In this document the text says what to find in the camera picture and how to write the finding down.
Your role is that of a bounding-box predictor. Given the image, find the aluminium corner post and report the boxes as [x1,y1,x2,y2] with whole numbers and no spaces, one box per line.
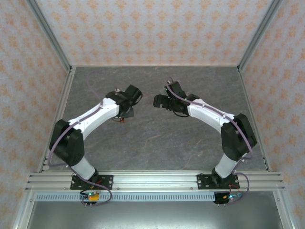
[25,0,73,72]
[238,0,284,72]

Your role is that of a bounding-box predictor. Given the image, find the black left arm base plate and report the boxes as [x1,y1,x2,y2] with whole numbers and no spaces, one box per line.
[70,175,114,191]

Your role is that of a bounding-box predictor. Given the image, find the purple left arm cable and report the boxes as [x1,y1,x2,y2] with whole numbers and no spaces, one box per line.
[47,71,112,208]

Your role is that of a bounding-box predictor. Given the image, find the grey slotted cable duct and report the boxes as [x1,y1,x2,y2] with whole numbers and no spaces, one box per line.
[35,192,269,202]

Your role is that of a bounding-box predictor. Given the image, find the grey metal sheet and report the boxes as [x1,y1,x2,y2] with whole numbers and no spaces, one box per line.
[26,201,286,229]

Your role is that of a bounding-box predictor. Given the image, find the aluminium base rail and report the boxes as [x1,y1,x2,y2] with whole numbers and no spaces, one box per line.
[25,170,285,191]

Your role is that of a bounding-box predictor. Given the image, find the aluminium frame leg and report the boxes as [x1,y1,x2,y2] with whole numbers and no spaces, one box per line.
[273,190,297,229]
[13,190,36,229]

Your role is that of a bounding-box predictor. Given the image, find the aluminium side rail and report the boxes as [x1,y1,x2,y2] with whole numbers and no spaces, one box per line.
[38,66,77,174]
[237,66,272,172]

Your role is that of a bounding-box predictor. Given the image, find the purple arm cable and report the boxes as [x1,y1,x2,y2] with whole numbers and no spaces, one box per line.
[166,76,254,206]
[47,71,112,208]

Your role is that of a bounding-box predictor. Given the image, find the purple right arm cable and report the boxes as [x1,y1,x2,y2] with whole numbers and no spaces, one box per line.
[166,76,254,206]

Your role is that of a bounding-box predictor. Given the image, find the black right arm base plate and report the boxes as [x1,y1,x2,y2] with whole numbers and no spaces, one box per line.
[197,174,239,191]

